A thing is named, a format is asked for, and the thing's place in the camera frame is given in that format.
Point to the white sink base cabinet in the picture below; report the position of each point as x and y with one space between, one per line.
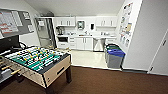
84 43

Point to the grey bin green lid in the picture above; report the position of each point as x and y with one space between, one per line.
110 49

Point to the grey bin black lid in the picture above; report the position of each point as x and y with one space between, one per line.
111 44

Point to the grey bin blue lid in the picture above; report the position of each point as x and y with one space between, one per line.
115 59

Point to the stainless steel refrigerator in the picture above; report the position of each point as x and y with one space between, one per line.
45 31

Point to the green foosball table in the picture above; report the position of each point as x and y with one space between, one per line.
43 68

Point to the white paper sheet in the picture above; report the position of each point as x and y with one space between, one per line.
30 28
26 15
8 21

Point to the white door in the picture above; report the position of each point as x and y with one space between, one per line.
160 55

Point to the white upper wall cabinet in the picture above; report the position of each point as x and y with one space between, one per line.
65 21
106 22

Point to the small blue wall notice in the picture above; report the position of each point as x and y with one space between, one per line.
122 39

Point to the small green wall notice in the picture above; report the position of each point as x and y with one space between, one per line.
125 41

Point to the small white wall notice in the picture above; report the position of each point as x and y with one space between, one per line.
128 43

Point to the large colourful wall poster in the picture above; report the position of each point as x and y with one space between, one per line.
127 13

